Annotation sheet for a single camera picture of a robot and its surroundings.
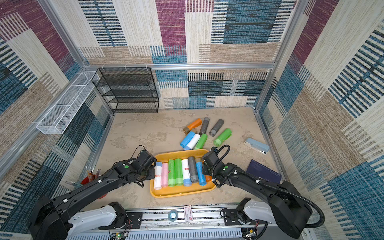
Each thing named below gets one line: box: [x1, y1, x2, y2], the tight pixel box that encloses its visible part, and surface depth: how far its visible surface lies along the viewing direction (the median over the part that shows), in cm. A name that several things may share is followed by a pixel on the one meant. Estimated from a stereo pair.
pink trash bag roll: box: [161, 162, 169, 188], surface depth 87 cm
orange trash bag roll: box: [187, 118, 202, 131], surface depth 112 cm
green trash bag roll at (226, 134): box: [213, 128, 232, 147], surface depth 104 cm
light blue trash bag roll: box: [180, 131, 195, 148], surface depth 103 cm
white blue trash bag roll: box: [154, 162, 163, 190], surface depth 83 cm
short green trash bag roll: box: [174, 158, 183, 186], surface depth 87 cm
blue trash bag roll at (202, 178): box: [196, 161, 207, 186], surface depth 85 cm
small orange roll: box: [205, 175, 213, 182], surface depth 85 cm
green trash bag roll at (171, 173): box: [168, 159, 176, 187], surface depth 87 cm
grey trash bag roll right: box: [209, 118, 225, 137], surface depth 109 cm
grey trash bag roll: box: [199, 117, 210, 136], surface depth 110 cm
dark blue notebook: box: [246, 159, 282, 184], surface depth 91 cm
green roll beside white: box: [194, 133, 208, 150], surface depth 101 cm
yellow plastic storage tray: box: [150, 149, 216, 199], surface depth 85 cm
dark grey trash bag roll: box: [188, 156, 199, 183], surface depth 87 cm
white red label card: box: [183, 205, 193, 222], surface depth 76 cm
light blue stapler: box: [244, 138, 270, 156], surface depth 99 cm
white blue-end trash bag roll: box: [183, 133, 201, 150], surface depth 101 cm
